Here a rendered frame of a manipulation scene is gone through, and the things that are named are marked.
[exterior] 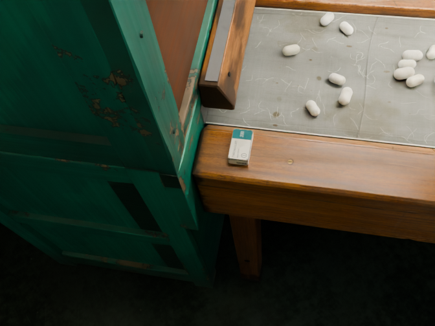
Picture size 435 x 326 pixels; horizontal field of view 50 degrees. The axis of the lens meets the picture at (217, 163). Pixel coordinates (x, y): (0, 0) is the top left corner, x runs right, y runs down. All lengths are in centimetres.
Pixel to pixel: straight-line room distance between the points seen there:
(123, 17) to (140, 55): 6
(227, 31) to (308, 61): 20
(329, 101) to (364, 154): 14
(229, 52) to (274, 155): 20
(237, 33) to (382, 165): 34
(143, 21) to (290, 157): 40
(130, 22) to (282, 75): 51
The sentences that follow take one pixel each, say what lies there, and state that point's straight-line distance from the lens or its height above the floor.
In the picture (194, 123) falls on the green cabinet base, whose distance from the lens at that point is 80.
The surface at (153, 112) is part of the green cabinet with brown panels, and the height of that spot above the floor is 102.
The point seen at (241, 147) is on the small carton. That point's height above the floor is 78.
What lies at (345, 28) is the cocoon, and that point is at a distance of 101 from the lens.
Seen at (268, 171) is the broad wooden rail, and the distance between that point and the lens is 81.
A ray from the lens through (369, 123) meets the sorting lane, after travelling 90.
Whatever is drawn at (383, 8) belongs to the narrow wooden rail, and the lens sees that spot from 105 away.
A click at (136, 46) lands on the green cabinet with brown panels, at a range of 51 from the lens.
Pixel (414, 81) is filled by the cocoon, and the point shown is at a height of 76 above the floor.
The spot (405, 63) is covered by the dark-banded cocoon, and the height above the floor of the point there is 76.
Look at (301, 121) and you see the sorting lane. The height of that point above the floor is 74.
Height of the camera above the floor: 149
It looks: 62 degrees down
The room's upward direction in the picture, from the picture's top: 11 degrees counter-clockwise
